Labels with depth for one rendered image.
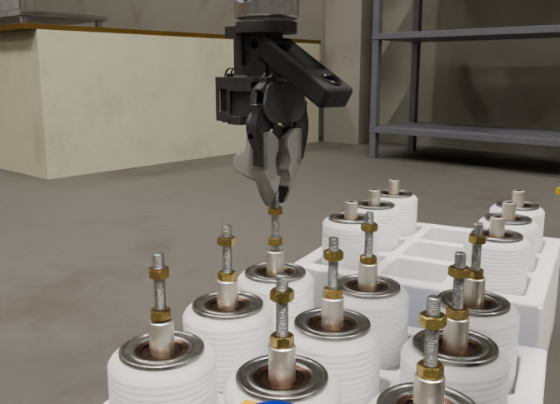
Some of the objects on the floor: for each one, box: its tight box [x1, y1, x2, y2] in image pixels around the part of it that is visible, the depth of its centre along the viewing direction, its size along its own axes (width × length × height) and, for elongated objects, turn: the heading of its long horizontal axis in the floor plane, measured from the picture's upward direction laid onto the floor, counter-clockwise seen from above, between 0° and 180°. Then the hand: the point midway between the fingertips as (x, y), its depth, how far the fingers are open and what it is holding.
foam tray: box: [294, 222, 560, 356], centre depth 112 cm, size 39×39×18 cm
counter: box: [0, 22, 321, 179], centre depth 373 cm, size 66×212×70 cm, turn 139°
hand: (280, 194), depth 73 cm, fingers closed
